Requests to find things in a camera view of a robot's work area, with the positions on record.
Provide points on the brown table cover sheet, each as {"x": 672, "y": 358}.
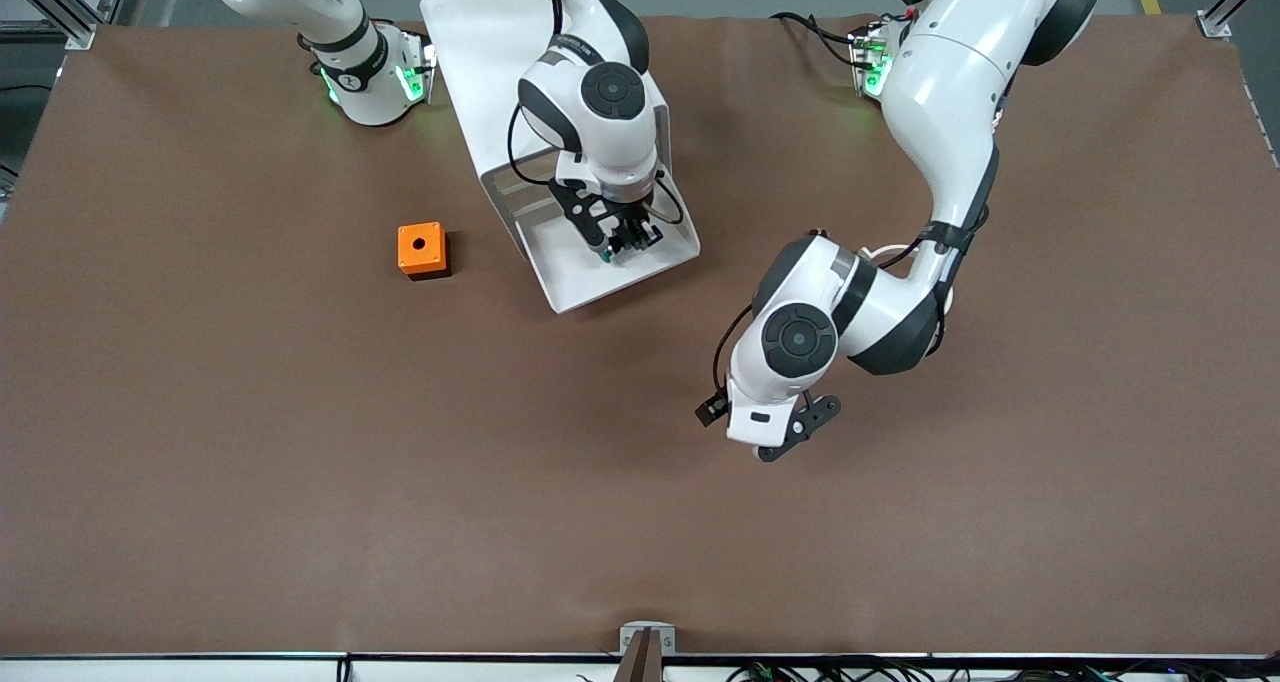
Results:
{"x": 640, "y": 512}

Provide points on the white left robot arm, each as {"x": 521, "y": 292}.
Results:
{"x": 940, "y": 92}

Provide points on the base connector box green light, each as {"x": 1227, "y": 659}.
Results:
{"x": 868, "y": 62}
{"x": 415, "y": 77}

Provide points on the brown pole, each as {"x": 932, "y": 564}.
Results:
{"x": 640, "y": 662}

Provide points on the white plastic drawer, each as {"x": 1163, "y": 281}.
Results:
{"x": 530, "y": 209}
{"x": 520, "y": 184}
{"x": 580, "y": 277}

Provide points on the green push button black body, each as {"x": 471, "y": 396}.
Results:
{"x": 605, "y": 254}

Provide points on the orange button box black base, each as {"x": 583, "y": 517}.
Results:
{"x": 432, "y": 260}

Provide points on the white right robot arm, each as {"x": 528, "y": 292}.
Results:
{"x": 590, "y": 132}

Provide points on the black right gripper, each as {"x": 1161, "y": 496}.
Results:
{"x": 628, "y": 224}

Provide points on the white curved bracket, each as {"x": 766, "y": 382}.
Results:
{"x": 875, "y": 252}

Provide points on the grey metal bracket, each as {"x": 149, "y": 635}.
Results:
{"x": 628, "y": 637}

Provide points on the aluminium frame post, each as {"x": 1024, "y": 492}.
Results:
{"x": 75, "y": 30}
{"x": 1215, "y": 27}

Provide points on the white drawer cabinet shell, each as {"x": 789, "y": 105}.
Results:
{"x": 470, "y": 82}

